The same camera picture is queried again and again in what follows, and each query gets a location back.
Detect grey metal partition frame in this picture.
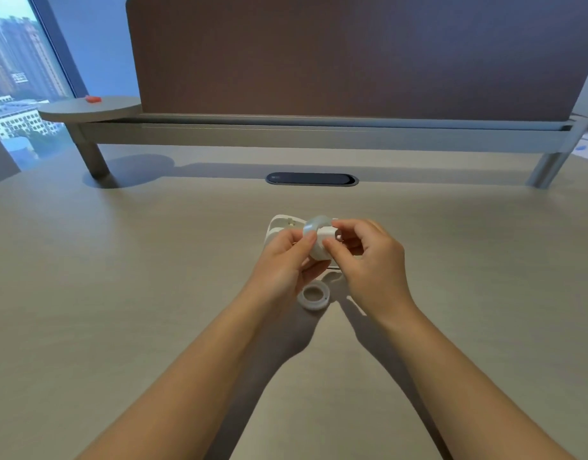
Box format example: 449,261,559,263
65,112,588,189

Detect translucent white tape roll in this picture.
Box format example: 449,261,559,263
302,214,344,262

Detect person's right hand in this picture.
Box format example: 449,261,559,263
321,218,420,327

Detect round grey shelf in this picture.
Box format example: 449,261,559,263
36,96,143,124

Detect black oval cable grommet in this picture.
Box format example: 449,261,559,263
265,172,360,188

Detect white plastic tape core ring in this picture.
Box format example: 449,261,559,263
297,280,332,312

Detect person's right forearm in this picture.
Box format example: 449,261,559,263
371,304,577,460

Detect white tape dispenser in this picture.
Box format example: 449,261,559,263
264,214,346,283

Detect person's left forearm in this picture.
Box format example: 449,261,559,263
76,294,295,460

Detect glass window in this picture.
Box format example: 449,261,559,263
0,0,89,174

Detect brown desk partition panel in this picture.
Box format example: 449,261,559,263
126,0,588,122

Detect person's left hand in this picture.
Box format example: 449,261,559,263
247,228,333,318

